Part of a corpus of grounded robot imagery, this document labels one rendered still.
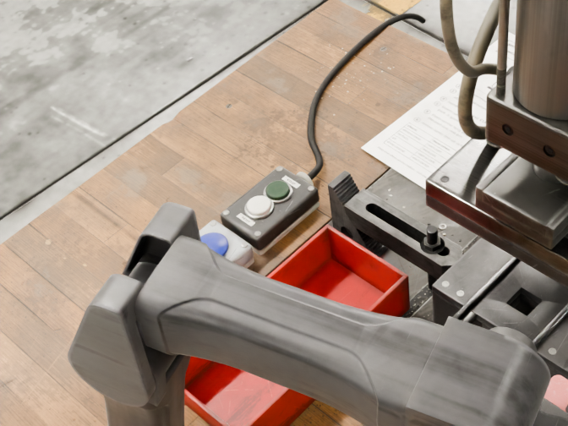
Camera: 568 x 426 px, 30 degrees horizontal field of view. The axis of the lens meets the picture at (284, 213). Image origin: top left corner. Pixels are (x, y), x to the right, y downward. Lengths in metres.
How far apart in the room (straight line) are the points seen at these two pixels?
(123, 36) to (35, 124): 0.40
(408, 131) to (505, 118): 0.52
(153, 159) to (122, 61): 1.65
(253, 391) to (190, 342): 0.49
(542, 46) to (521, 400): 0.30
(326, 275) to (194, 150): 0.29
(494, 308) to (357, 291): 0.19
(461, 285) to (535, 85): 0.33
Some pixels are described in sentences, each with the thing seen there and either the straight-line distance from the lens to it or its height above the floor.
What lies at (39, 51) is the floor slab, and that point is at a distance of 3.17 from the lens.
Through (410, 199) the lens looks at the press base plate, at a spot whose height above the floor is 0.90.
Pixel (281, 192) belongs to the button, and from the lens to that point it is 1.28.
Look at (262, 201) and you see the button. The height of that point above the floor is 0.94.
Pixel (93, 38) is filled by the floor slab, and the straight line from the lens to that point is 3.16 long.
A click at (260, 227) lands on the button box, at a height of 0.93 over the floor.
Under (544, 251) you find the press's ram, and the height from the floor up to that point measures 1.14.
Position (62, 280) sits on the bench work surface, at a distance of 1.30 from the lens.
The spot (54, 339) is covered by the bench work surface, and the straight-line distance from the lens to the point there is 1.25.
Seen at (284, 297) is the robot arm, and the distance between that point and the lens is 0.64.
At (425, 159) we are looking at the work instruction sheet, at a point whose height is 0.90.
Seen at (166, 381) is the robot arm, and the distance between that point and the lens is 0.77.
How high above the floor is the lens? 1.86
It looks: 48 degrees down
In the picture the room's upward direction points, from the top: 10 degrees counter-clockwise
